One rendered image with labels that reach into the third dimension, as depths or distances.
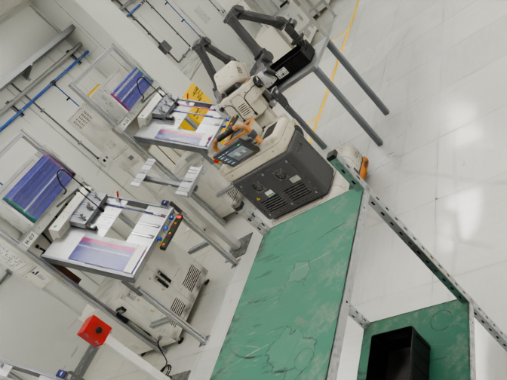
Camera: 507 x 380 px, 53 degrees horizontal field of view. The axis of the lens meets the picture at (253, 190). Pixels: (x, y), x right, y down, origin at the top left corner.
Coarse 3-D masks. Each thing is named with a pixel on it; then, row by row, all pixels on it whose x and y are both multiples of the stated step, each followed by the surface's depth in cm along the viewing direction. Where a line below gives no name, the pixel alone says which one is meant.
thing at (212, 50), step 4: (204, 40) 356; (208, 40) 359; (208, 44) 360; (208, 48) 363; (212, 48) 366; (216, 48) 371; (208, 52) 368; (212, 52) 368; (216, 52) 370; (220, 52) 375; (216, 56) 374; (220, 56) 375; (224, 56) 379; (228, 56) 383; (224, 60) 381; (228, 60) 383; (232, 60) 386
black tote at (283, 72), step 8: (304, 40) 370; (296, 48) 376; (304, 48) 362; (312, 48) 371; (288, 56) 382; (296, 56) 362; (304, 56) 360; (312, 56) 367; (272, 64) 391; (280, 64) 389; (288, 64) 368; (296, 64) 366; (304, 64) 364; (280, 72) 375; (288, 72) 373; (280, 80) 379
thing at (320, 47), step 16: (320, 48) 369; (336, 48) 384; (288, 80) 372; (336, 96) 360; (368, 96) 400; (288, 112) 434; (352, 112) 366; (384, 112) 405; (304, 128) 440; (368, 128) 371; (320, 144) 446
